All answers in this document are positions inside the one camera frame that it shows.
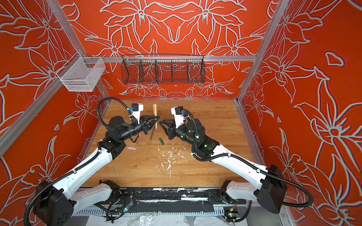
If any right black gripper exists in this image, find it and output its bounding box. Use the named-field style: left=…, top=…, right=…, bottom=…
left=158, top=118, right=200, bottom=148

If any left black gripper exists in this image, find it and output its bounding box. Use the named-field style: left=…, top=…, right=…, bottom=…
left=120, top=115, right=159, bottom=143

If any tan pen cap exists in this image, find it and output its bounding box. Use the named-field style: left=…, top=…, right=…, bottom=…
left=153, top=104, right=157, bottom=116

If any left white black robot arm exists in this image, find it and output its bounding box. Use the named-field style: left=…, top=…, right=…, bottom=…
left=23, top=115, right=160, bottom=226

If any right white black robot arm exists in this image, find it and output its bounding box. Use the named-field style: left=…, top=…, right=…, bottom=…
left=160, top=119, right=287, bottom=214

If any dark green pen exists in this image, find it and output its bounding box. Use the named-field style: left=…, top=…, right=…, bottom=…
left=150, top=128, right=155, bottom=141

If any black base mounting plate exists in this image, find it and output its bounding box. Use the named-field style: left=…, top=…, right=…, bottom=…
left=120, top=187, right=248, bottom=205

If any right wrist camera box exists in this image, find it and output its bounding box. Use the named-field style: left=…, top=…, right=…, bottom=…
left=171, top=106, right=184, bottom=129

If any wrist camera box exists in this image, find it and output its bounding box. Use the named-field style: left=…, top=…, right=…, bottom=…
left=131, top=103, right=144, bottom=124
left=171, top=106, right=184, bottom=129

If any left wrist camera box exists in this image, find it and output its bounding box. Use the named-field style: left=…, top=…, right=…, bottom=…
left=131, top=103, right=144, bottom=124

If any black wire mesh basket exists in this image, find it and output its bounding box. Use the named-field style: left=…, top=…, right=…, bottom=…
left=121, top=54, right=206, bottom=85

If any white wire mesh basket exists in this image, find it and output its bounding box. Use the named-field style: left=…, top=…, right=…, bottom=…
left=56, top=57, right=106, bottom=92

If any grey slotted cable duct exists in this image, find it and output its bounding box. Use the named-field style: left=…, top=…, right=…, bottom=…
left=61, top=206, right=225, bottom=218

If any left black corrugated cable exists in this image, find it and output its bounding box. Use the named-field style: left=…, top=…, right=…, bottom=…
left=23, top=96, right=136, bottom=226

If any black corrugated cable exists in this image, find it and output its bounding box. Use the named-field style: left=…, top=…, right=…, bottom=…
left=182, top=108, right=314, bottom=208
left=23, top=96, right=136, bottom=226

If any right black corrugated cable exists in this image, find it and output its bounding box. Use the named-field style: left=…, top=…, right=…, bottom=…
left=182, top=108, right=314, bottom=208

